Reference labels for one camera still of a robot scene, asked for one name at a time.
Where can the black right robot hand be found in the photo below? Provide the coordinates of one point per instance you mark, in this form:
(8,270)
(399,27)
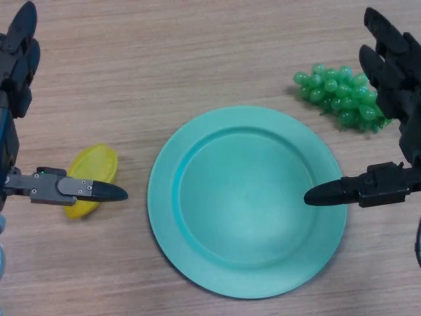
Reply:
(404,98)

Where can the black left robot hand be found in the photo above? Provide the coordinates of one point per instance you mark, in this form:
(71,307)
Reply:
(13,66)

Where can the yellow starfruit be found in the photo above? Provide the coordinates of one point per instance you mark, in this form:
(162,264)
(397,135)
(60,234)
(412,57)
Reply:
(95,161)

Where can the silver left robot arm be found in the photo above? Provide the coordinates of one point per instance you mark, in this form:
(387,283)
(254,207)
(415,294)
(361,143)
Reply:
(2,256)

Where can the green round plate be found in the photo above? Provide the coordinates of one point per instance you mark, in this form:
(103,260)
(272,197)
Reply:
(246,204)

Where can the bunch of green grapes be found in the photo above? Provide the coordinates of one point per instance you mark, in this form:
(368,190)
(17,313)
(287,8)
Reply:
(332,85)

